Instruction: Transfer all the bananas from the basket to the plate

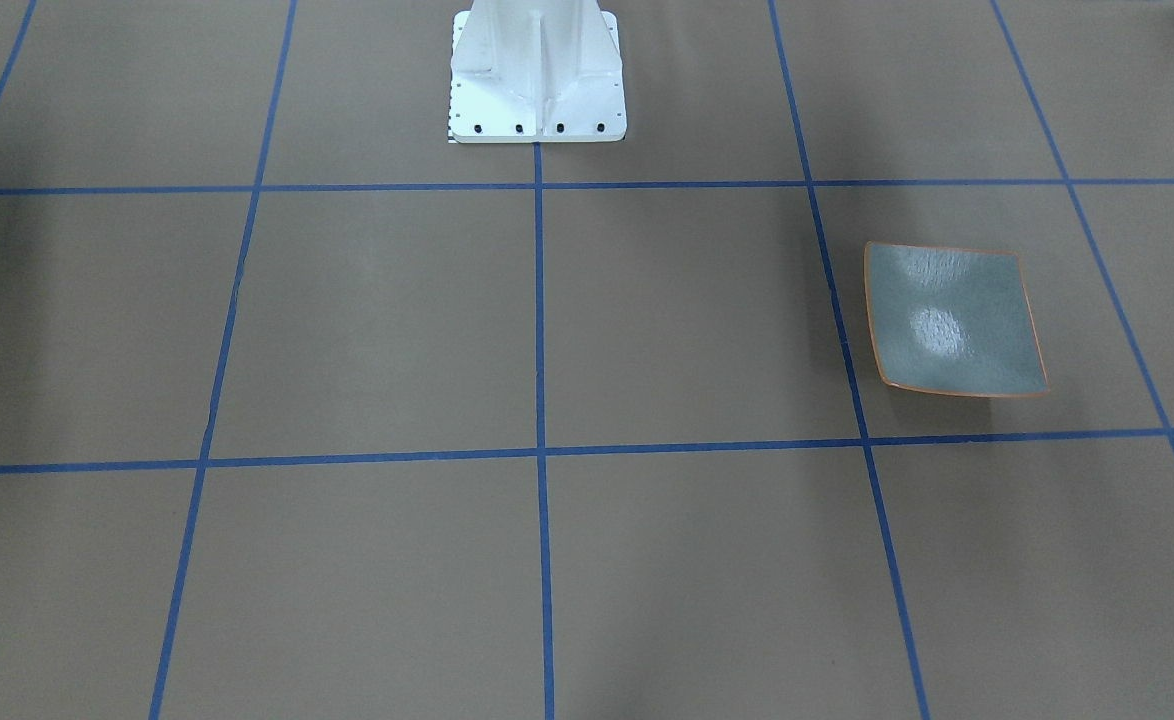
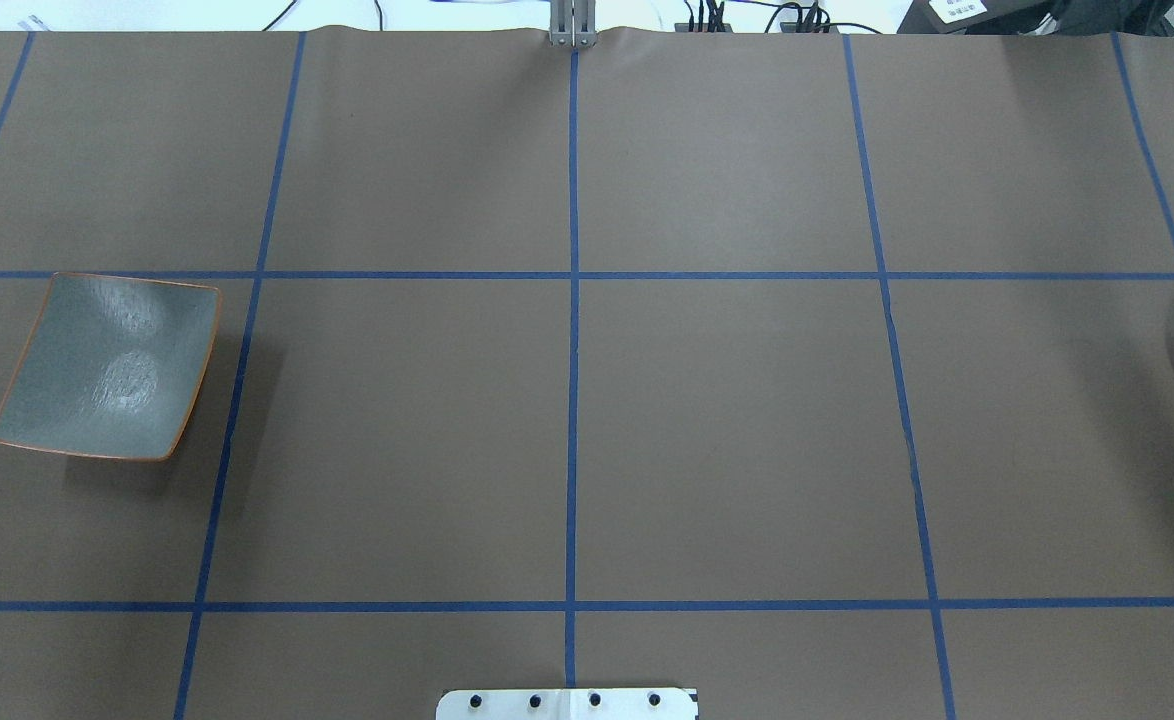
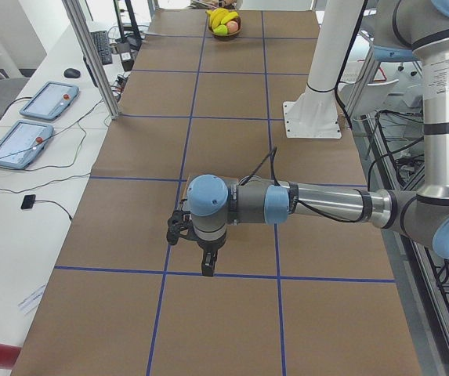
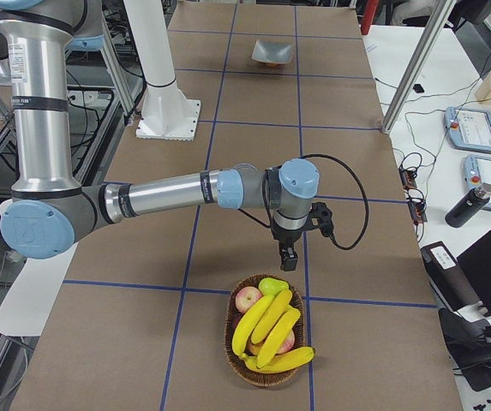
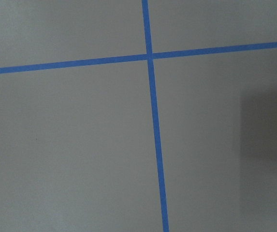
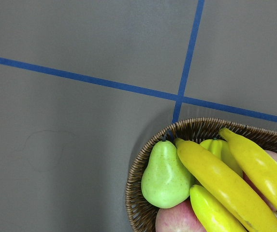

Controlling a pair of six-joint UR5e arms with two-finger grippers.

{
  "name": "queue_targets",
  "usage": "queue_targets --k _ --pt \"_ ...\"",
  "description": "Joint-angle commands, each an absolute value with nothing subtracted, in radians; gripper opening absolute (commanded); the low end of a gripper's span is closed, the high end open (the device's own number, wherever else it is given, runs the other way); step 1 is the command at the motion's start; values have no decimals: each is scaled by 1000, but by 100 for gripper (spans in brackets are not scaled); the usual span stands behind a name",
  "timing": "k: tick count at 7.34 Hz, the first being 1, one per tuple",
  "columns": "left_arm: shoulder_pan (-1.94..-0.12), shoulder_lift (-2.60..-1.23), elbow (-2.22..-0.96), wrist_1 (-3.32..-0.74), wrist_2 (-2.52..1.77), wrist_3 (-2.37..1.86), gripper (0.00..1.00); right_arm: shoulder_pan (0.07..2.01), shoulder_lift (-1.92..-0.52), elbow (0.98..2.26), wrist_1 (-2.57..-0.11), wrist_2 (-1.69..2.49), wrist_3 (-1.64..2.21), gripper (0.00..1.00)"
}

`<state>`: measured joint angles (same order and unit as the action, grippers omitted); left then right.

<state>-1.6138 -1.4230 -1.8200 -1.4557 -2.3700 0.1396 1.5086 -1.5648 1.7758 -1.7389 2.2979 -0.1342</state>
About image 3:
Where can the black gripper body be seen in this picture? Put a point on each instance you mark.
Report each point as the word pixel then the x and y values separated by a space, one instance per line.
pixel 208 247

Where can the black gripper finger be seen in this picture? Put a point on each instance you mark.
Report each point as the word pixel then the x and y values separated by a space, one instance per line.
pixel 208 263

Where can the yellow banana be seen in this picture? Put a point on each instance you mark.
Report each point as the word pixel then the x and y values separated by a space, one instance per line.
pixel 229 17
pixel 215 17

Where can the grey square plate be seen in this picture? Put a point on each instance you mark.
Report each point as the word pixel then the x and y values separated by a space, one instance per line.
pixel 189 178

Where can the woven fruit basket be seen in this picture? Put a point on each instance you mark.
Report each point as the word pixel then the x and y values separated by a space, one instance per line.
pixel 229 36

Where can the small black puck device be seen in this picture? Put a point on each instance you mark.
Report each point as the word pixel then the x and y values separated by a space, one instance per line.
pixel 28 202

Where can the near teach pendant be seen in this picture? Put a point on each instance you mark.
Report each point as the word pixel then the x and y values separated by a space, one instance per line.
pixel 23 143

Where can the teach pendant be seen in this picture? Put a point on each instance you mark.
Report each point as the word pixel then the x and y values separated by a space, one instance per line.
pixel 50 101
pixel 23 143

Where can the far teach pendant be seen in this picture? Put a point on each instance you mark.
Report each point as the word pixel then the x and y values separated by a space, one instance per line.
pixel 50 101

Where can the green pear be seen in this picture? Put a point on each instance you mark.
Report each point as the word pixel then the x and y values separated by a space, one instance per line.
pixel 220 30

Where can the black computer mouse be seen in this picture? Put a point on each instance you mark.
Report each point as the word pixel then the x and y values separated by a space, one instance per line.
pixel 72 73

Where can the red apple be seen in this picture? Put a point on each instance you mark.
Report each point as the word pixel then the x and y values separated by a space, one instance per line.
pixel 232 26

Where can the black keyboard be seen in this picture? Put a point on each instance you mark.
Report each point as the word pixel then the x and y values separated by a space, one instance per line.
pixel 101 42

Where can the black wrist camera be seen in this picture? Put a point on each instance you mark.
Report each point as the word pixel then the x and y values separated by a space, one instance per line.
pixel 179 226

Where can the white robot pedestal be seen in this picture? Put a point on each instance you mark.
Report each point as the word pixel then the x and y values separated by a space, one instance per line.
pixel 314 114

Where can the aluminium frame post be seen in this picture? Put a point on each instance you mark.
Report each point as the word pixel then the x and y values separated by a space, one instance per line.
pixel 92 60

